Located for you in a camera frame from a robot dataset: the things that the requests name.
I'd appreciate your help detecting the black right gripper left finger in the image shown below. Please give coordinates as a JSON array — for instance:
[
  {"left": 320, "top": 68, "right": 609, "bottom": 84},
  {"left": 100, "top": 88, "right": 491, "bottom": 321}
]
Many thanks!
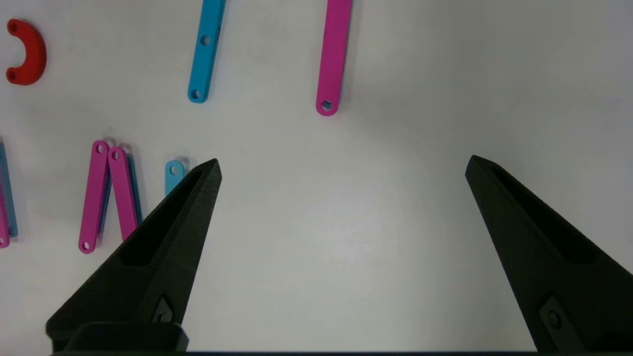
[{"left": 46, "top": 158, "right": 223, "bottom": 353}]

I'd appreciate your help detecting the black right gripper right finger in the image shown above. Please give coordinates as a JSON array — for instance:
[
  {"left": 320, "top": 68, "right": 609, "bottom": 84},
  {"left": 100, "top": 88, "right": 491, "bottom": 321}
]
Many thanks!
[{"left": 465, "top": 155, "right": 633, "bottom": 353}]

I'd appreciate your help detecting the pink bar with blue underside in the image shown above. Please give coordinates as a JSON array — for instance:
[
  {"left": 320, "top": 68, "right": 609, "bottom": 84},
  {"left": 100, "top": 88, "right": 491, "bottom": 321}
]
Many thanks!
[{"left": 0, "top": 138, "right": 19, "bottom": 249}]

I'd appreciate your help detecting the long pink bar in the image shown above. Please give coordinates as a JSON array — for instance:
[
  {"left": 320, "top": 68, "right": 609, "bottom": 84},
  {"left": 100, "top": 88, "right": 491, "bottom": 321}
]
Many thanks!
[
  {"left": 107, "top": 146, "right": 144, "bottom": 242},
  {"left": 78, "top": 140, "right": 112, "bottom": 255}
]

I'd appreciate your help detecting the long blue bar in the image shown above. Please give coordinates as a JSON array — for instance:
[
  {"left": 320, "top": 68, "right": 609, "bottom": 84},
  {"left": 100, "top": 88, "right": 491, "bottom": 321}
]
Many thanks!
[{"left": 164, "top": 159, "right": 190, "bottom": 198}]

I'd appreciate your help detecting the short blue bar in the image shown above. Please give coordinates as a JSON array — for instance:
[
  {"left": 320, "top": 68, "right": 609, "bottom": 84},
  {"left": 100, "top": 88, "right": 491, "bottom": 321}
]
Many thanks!
[{"left": 187, "top": 0, "right": 227, "bottom": 104}]

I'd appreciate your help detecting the small red arc piece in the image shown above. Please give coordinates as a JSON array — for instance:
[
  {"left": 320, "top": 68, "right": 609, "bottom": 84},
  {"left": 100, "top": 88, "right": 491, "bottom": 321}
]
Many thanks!
[{"left": 5, "top": 18, "right": 48, "bottom": 86}]

